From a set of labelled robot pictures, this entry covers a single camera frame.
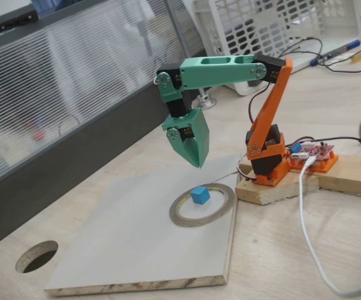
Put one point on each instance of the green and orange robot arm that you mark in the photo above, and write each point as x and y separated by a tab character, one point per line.
215	73

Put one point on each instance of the long pale wooden plank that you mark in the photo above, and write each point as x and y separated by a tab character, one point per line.
349	175

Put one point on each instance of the blue-capped marker pen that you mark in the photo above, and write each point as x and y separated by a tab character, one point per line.
336	51

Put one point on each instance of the green gripper with servo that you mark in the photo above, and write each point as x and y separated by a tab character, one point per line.
198	131

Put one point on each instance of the frosted desk partition screen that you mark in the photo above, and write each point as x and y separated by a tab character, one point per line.
74	78

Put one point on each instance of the grey-white chipboard panel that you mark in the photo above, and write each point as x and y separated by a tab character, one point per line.
105	218

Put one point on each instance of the black box with ports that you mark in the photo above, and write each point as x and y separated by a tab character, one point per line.
15	18

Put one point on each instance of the red controller circuit board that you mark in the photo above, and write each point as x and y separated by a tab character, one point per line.
314	150

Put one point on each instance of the orange controller board holder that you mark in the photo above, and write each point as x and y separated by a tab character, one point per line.
330	164

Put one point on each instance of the white perforated plastic basket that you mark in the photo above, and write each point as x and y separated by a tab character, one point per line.
346	22

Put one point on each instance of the blue cube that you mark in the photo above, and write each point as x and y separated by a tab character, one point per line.
200	196

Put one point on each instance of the silver metal foot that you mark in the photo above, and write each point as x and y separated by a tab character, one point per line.
207	101

